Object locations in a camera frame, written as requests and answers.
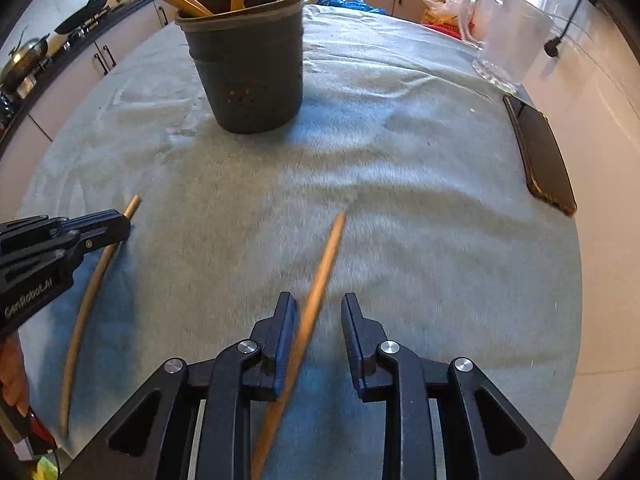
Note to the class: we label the clear glass pitcher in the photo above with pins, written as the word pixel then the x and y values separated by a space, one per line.
pixel 510 40

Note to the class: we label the metal wok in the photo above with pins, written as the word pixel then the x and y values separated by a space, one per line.
pixel 25 57

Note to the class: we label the grey blue towel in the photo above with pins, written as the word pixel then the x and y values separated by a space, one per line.
pixel 375 160

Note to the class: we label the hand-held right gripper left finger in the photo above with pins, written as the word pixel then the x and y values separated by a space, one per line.
pixel 282 355

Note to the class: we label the blue plastic bag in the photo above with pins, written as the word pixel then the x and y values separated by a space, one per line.
pixel 350 1

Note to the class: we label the person's left hand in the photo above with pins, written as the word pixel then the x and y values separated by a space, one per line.
pixel 12 375

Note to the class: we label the black perforated utensil holder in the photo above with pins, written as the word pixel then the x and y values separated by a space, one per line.
pixel 250 70

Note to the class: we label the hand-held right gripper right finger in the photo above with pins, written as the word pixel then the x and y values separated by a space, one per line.
pixel 354 355

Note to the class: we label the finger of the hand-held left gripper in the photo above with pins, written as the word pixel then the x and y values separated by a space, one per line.
pixel 100 230

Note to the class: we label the black smartphone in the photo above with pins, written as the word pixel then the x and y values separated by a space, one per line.
pixel 542 160

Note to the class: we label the clear plastic bag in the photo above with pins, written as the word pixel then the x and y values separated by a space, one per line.
pixel 445 10

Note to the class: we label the black frying pan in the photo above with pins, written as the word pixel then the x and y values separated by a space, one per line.
pixel 82 12

